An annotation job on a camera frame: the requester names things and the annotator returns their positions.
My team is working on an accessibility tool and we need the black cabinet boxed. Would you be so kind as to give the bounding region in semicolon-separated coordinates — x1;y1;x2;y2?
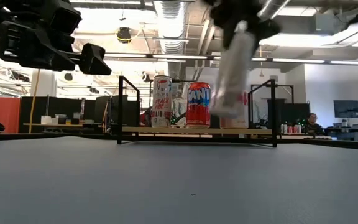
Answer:
275;102;310;127

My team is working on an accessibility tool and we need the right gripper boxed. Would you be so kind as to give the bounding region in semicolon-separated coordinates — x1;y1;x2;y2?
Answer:
205;0;282;50

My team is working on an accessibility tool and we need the wooden shelf with black frame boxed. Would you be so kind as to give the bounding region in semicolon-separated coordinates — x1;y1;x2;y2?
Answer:
117;75;278;149

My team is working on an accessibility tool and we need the wooden bench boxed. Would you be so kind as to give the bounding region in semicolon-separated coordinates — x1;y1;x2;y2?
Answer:
22;123;105;128

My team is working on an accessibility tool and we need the red Fanta soda can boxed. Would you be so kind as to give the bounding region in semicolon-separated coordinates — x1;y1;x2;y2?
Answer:
186;82;212;128

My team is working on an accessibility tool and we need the silver Diet Coke can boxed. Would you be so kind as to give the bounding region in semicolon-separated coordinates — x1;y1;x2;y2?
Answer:
219;90;249;129

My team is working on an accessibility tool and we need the person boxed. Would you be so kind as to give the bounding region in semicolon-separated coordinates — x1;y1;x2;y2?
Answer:
305;112;326;135

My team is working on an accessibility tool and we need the black room divider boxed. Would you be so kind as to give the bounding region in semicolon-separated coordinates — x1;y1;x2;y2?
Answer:
20;95;141;134

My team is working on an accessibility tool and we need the black metal table frame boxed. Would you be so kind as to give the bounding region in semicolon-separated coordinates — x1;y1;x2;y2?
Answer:
0;132;358;152

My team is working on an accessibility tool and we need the white Celsius slim can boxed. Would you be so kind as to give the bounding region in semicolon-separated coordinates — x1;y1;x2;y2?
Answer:
151;75;173;128
209;20;258;119

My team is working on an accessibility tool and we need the silver ceiling duct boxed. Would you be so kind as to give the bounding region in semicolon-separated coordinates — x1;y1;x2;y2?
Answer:
152;0;188;80

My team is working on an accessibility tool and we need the dark computer monitor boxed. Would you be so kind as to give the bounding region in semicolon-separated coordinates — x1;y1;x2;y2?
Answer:
333;100;358;118

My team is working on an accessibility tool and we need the black dome ceiling fixture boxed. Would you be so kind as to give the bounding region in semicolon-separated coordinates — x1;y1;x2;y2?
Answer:
116;27;132;44

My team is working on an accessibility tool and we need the grey-blue table mat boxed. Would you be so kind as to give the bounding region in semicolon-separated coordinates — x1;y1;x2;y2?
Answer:
0;136;358;224

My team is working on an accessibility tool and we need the ceiling light rail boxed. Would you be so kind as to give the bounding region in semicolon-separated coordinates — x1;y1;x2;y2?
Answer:
0;49;358;67

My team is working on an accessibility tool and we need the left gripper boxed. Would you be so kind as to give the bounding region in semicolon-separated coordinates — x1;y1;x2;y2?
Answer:
0;0;112;76

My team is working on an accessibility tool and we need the orange partition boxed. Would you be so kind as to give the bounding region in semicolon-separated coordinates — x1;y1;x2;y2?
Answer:
0;96;22;134

